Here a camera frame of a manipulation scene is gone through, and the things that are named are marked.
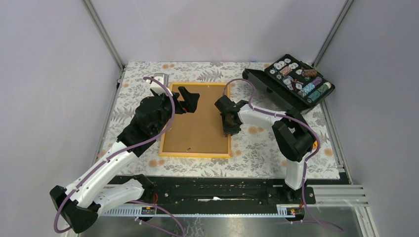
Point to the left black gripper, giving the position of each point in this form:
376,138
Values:
189,104

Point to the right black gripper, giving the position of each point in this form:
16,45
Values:
227,130

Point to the orange picture frame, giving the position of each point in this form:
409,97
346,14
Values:
196,154

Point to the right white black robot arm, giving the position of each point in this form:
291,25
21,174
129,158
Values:
291,131

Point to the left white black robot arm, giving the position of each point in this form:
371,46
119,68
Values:
83,201

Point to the floral patterned table mat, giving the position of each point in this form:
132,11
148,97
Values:
254,149

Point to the black poker chip case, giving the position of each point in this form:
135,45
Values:
284,85

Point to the brown poker chip stack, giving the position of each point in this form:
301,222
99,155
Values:
309,73

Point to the purple poker chip stack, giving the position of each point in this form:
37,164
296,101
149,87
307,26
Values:
316,81

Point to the teal poker chip stack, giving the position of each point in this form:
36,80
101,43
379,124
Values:
313,97

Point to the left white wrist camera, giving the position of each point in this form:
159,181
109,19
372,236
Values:
160,83

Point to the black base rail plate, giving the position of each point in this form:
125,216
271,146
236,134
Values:
209,195

